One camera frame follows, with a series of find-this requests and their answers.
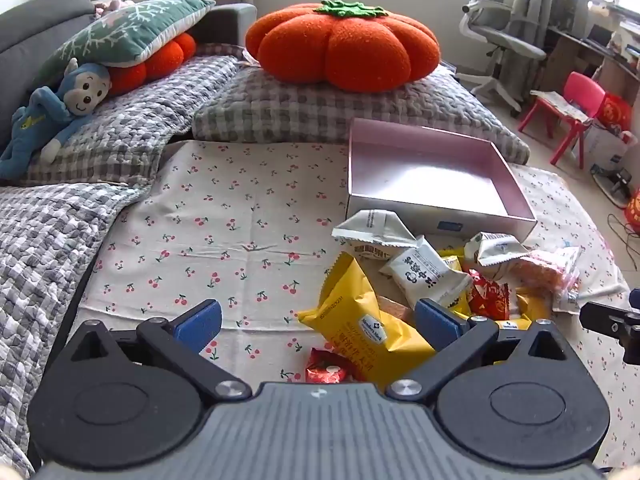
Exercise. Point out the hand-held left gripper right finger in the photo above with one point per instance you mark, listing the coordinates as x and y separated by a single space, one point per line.
436 321

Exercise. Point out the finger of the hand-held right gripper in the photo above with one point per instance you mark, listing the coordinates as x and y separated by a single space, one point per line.
602 316

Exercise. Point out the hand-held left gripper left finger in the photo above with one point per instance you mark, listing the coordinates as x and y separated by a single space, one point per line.
199 321

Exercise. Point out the white snack packet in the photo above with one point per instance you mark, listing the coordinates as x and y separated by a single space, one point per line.
427 272
492 252
372 232

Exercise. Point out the small red snack packet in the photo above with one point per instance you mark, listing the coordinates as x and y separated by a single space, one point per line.
487 296
325 369

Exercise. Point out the large yellow snack packet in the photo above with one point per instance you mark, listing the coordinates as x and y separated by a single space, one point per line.
357 310

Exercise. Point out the pink cardboard box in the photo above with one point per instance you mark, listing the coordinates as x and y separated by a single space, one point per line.
425 175

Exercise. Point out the white stick packet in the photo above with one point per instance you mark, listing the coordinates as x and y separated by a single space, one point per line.
590 296

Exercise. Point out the clear orange snack packet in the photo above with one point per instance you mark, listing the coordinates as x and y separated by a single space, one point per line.
545 270

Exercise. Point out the cherry print cloth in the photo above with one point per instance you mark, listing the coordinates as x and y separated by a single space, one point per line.
225 230

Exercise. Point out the black floor device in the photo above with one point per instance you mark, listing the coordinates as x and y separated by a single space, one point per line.
617 182

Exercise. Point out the white storage bag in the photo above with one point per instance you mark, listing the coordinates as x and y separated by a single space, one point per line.
605 147

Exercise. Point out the small red gift bag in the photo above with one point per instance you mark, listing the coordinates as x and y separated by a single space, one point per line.
615 112

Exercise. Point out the newspaper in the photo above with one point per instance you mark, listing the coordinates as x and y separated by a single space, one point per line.
562 102

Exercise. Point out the pink plastic child chair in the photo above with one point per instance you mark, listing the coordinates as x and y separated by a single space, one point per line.
580 92

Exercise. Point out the folded grey checked quilt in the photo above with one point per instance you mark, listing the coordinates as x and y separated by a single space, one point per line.
310 110

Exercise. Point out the blue monkey plush toy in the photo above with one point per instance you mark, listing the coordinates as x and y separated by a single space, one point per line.
55 110

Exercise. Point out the small orange pumpkin cushion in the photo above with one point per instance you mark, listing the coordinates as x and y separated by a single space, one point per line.
160 57

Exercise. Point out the wooden desk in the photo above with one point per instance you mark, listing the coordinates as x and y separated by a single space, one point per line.
575 50

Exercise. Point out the large orange pumpkin cushion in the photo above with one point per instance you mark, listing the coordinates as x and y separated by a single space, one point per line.
345 42

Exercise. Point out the green snowflake pillow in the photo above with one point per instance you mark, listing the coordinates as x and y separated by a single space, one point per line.
125 35

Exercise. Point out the grey office chair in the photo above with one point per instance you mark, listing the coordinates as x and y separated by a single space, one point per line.
492 25

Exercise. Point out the grey sofa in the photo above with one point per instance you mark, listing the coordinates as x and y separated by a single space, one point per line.
35 25

